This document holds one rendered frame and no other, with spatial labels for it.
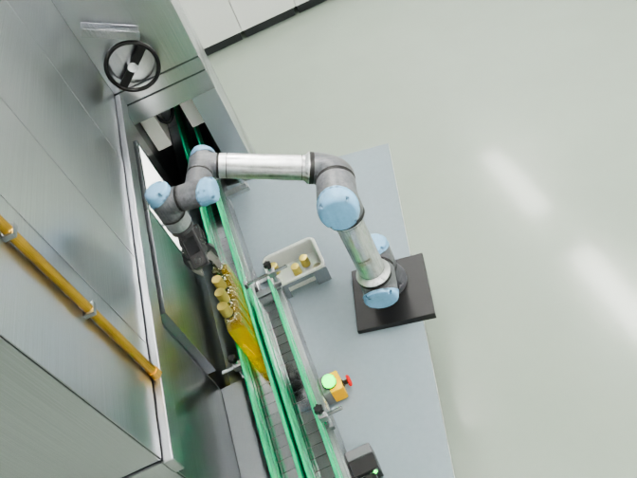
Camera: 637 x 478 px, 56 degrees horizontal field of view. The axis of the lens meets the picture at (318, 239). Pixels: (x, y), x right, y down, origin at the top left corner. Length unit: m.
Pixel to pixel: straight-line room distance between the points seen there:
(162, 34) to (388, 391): 1.57
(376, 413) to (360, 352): 0.23
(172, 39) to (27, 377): 1.68
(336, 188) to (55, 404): 0.89
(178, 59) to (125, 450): 1.66
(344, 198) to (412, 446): 0.78
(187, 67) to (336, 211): 1.16
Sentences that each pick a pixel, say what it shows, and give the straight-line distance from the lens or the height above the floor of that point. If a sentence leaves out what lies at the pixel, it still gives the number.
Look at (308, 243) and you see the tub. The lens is 2.38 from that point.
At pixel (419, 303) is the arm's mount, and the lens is 2.13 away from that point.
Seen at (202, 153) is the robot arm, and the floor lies 1.53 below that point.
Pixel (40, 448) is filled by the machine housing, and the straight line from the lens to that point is 1.31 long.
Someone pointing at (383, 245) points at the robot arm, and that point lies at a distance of 2.02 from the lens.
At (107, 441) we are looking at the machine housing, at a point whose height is 1.54.
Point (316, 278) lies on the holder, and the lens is 2.29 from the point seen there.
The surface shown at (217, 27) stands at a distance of 5.55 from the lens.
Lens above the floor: 2.52
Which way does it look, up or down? 46 degrees down
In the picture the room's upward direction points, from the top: 25 degrees counter-clockwise
